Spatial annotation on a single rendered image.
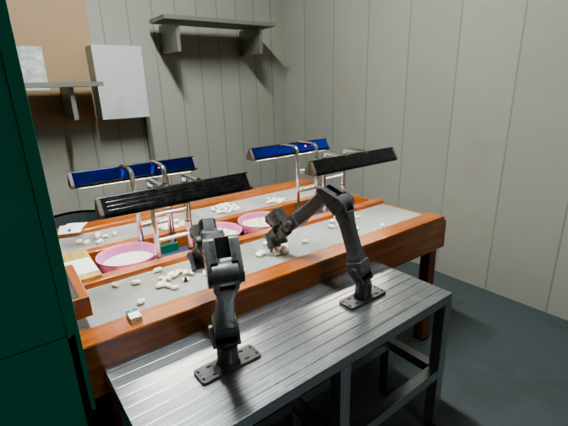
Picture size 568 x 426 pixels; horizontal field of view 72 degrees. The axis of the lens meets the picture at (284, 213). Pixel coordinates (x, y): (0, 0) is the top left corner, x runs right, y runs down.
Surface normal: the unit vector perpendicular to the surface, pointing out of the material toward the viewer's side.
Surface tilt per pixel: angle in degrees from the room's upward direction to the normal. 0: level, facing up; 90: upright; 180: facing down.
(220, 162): 90
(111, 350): 90
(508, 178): 90
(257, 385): 0
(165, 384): 0
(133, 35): 90
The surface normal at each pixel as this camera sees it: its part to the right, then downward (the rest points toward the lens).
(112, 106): 0.61, 0.23
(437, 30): -0.79, 0.21
